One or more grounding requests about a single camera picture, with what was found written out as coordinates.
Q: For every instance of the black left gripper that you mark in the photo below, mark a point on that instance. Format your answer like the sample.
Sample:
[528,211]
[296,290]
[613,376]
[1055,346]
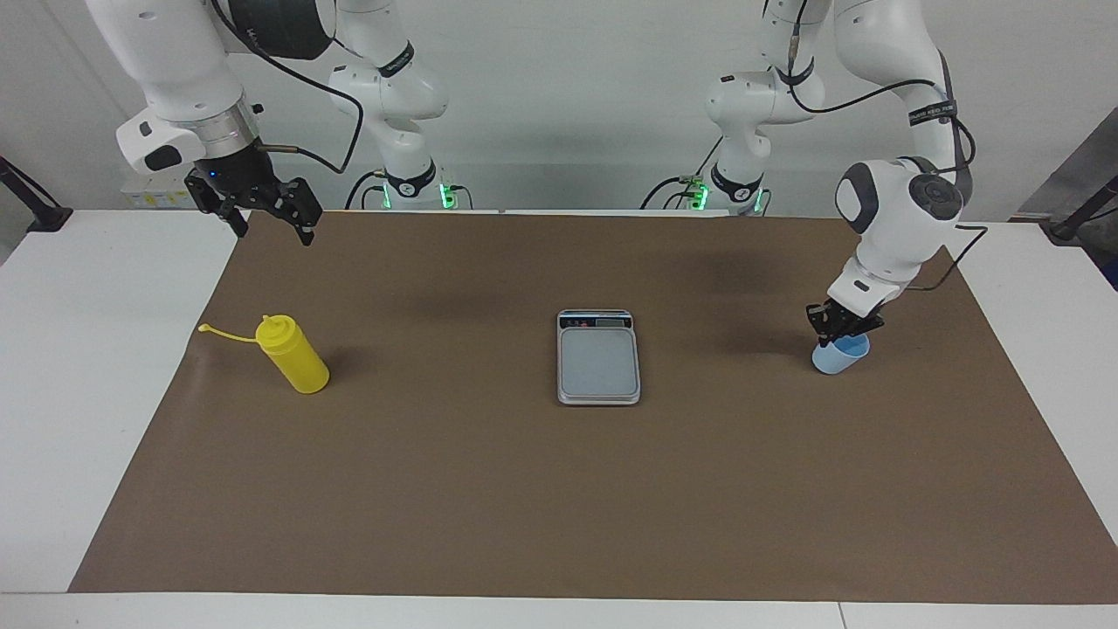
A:
[845,316]

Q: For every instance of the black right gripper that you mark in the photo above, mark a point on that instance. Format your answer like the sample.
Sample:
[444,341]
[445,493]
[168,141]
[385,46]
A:
[236,175]

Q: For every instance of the light blue plastic cup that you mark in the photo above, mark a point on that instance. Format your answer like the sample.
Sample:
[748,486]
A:
[838,360]

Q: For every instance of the yellow squeeze bottle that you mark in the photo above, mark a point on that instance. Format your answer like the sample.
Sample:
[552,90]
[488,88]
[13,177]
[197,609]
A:
[301,362]

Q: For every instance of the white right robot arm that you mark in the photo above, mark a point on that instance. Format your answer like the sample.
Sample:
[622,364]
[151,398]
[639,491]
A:
[166,61]

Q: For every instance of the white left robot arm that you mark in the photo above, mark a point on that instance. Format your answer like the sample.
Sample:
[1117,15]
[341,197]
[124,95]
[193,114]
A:
[891,52]

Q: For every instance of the silver digital kitchen scale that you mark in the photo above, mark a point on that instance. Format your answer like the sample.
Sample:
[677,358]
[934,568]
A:
[598,367]

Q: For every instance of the dark blue box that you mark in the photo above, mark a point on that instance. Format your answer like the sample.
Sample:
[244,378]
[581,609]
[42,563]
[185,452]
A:
[1113,273]

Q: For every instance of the brown paper table mat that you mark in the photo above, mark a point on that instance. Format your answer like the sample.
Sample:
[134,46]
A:
[437,489]

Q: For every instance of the white wall socket box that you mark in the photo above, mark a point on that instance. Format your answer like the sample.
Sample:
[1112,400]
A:
[170,188]

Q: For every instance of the black camera stand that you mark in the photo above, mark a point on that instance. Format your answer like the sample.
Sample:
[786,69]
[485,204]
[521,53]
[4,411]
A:
[1067,230]
[48,217]

